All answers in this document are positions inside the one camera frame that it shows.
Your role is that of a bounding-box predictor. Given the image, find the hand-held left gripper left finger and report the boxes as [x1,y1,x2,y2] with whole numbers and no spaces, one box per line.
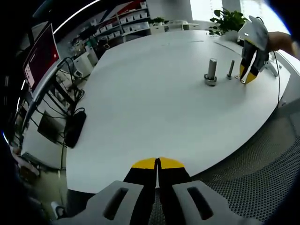
[52,157,157,225]

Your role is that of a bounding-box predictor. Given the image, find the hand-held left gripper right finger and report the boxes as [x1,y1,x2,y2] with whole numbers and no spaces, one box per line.
[156,157,261,225]

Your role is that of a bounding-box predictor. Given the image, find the thin metal threaded stud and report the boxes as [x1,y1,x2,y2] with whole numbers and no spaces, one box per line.
[225,60,236,81]

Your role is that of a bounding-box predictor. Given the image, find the large metal threaded stud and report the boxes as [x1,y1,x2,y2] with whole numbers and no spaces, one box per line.
[203,58,218,87]

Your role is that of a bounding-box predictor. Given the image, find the white game controller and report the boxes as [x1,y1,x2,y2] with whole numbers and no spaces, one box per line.
[263,59,280,77]

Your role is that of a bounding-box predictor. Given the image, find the white plant pot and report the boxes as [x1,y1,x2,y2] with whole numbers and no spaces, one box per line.
[224,30,240,42]

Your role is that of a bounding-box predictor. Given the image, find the green potted plant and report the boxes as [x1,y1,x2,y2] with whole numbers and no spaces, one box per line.
[208,7,249,36]

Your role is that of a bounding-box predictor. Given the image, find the grey mesh chair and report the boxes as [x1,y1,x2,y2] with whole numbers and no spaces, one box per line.
[147,109,300,225]

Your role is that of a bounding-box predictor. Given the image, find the white low cabinet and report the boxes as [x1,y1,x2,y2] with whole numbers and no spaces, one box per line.
[167,19,200,31]

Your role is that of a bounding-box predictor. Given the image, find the small green plant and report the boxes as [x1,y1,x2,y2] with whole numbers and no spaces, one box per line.
[150,16,168,27]

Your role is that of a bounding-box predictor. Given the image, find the black box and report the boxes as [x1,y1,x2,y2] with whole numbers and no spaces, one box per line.
[37,112,60,144]

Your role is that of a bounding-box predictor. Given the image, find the shelving unit with white bins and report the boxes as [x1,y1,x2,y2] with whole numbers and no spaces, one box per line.
[93,0,151,45]

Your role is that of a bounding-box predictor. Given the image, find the grey monitor stand shelf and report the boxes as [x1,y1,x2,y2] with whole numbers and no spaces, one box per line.
[22,58,69,132]

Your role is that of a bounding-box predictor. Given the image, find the white floor cabinet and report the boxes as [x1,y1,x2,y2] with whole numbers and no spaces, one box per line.
[72,50,98,77]

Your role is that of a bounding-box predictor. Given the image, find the computer monitor with red screen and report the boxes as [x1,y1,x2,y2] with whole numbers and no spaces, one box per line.
[22,23,60,92]

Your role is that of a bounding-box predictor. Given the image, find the ceiling light strip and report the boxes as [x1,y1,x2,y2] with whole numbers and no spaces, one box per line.
[52,0,101,35]

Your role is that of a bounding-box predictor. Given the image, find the right hand-held gripper cable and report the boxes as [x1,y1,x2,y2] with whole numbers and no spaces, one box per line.
[255,15,281,109]

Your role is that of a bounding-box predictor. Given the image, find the tangle of black cables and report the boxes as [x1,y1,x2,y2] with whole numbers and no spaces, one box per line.
[50,57,86,122]

